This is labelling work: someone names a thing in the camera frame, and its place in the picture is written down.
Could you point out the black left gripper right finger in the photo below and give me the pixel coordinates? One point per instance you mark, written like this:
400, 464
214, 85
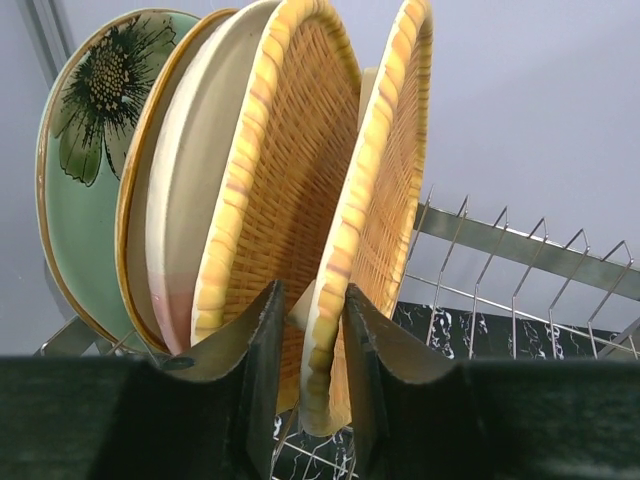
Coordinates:
419, 415

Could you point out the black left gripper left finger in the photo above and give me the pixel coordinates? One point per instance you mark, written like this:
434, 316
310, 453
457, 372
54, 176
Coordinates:
206, 414

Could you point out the peach bird plate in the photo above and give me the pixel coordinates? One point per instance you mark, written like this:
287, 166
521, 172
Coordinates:
129, 242

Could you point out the cream and pink plate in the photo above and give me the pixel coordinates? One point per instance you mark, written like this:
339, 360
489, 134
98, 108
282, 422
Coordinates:
189, 163

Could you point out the mint green flower plate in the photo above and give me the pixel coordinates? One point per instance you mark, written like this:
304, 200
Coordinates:
84, 136

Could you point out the wooden plate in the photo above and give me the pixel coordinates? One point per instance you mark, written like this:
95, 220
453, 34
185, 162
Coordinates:
286, 166

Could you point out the stainless steel dish rack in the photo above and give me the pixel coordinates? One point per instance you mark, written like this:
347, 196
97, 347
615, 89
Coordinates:
459, 261

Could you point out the black marble pattern mat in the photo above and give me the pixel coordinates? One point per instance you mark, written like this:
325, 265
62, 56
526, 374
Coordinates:
484, 332

